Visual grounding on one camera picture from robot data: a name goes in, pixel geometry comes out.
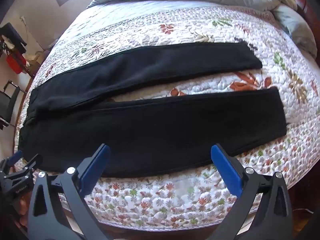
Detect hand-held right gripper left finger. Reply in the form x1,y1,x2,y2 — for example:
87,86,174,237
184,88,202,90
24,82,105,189
27,144,112,240

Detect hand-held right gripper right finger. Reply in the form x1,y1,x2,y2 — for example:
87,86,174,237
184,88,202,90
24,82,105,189
210,144,293,240

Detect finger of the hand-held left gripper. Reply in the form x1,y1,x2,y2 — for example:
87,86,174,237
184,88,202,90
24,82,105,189
21,154,43,173
5,151,24,167

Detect black pants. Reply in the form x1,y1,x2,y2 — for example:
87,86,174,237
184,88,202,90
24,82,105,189
19,41,288,179

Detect black mesh chair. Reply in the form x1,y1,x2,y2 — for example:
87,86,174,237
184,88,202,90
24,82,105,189
0,80,21,130

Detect floral quilted bedspread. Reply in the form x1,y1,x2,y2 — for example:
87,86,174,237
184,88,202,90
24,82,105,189
14,0,320,232

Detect red bag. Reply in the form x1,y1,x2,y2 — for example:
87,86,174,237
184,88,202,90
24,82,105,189
6,55,27,74

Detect cream cloth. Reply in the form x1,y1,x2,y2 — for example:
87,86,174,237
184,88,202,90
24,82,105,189
25,51,43,67

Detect wooden coat rack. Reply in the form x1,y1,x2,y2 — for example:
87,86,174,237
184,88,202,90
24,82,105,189
0,22,28,75

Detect dark jacket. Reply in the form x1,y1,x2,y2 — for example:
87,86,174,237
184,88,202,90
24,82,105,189
0,22,27,54

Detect wooden headboard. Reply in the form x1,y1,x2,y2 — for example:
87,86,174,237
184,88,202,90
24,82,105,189
295,0,320,64

